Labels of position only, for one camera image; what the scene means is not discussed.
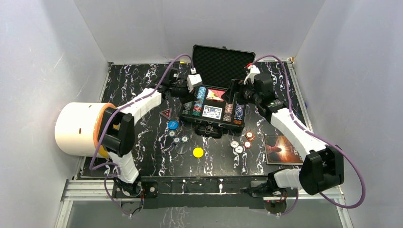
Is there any white cylinder with orange lid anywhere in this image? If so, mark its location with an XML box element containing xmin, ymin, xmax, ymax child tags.
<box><xmin>54</xmin><ymin>102</ymin><xmax>116</xmax><ymax>157</ymax></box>

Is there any red playing card deck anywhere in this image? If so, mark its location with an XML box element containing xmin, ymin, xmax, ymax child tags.
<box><xmin>206</xmin><ymin>89</ymin><xmax>225</xmax><ymax>102</ymax></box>

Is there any light blue chip stack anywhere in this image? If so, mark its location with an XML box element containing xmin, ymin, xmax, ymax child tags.
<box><xmin>196</xmin><ymin>86</ymin><xmax>207</xmax><ymax>104</ymax></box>

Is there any black poker chip case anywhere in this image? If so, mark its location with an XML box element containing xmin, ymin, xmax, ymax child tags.
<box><xmin>179</xmin><ymin>45</ymin><xmax>256</xmax><ymax>138</ymax></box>

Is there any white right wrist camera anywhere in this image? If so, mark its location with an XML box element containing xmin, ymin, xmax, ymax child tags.
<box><xmin>243</xmin><ymin>63</ymin><xmax>260</xmax><ymax>85</ymax></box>

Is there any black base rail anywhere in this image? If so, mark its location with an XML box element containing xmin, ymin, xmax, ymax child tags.
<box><xmin>112</xmin><ymin>176</ymin><xmax>300</xmax><ymax>215</ymax></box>

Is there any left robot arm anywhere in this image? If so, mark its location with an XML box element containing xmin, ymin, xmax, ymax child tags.
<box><xmin>93</xmin><ymin>69</ymin><xmax>202</xmax><ymax>198</ymax></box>

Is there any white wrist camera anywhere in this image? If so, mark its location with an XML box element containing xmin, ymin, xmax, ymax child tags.
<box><xmin>186</xmin><ymin>67</ymin><xmax>202</xmax><ymax>92</ymax></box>
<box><xmin>243</xmin><ymin>63</ymin><xmax>260</xmax><ymax>85</ymax></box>

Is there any blue small blind button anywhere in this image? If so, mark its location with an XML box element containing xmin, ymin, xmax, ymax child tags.
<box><xmin>168</xmin><ymin>120</ymin><xmax>179</xmax><ymax>130</ymax></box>

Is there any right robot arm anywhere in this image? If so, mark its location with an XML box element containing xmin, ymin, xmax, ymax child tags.
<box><xmin>222</xmin><ymin>73</ymin><xmax>344</xmax><ymax>197</ymax></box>

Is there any red and green chip stack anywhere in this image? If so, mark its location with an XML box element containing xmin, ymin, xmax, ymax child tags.
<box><xmin>192</xmin><ymin>104</ymin><xmax>203</xmax><ymax>116</ymax></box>

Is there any blue playing card deck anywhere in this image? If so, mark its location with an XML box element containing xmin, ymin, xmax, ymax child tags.
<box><xmin>202</xmin><ymin>105</ymin><xmax>222</xmax><ymax>120</ymax></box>

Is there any yellow round button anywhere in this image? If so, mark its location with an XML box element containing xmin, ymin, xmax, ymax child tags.
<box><xmin>192</xmin><ymin>147</ymin><xmax>204</xmax><ymax>158</ymax></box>

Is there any purple and blue chip row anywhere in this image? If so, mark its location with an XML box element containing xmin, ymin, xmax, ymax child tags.
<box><xmin>233</xmin><ymin>104</ymin><xmax>245</xmax><ymax>125</ymax></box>

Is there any red 5 chip single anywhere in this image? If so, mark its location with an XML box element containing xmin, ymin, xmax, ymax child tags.
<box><xmin>243</xmin><ymin>141</ymin><xmax>252</xmax><ymax>149</ymax></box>

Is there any red triangle warning card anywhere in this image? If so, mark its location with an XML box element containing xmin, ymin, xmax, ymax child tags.
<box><xmin>159</xmin><ymin>108</ymin><xmax>172</xmax><ymax>120</ymax></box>

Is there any red 5 chip stack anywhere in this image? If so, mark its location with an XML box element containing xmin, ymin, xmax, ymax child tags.
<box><xmin>245</xmin><ymin>131</ymin><xmax>255</xmax><ymax>141</ymax></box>

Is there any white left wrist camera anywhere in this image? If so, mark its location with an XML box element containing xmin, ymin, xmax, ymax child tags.
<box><xmin>186</xmin><ymin>67</ymin><xmax>202</xmax><ymax>92</ymax></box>

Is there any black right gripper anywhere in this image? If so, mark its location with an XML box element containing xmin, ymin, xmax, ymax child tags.
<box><xmin>221</xmin><ymin>79</ymin><xmax>262</xmax><ymax>106</ymax></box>

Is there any green and orange chip row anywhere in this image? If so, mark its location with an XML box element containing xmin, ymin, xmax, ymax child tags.
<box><xmin>222</xmin><ymin>103</ymin><xmax>233</xmax><ymax>122</ymax></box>

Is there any green-yellow chip stack row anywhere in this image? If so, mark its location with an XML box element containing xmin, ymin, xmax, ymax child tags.
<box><xmin>182</xmin><ymin>102</ymin><xmax>192</xmax><ymax>115</ymax></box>

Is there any dark hardcover book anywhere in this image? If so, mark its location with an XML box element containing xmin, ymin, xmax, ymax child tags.
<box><xmin>265</xmin><ymin>135</ymin><xmax>303</xmax><ymax>165</ymax></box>

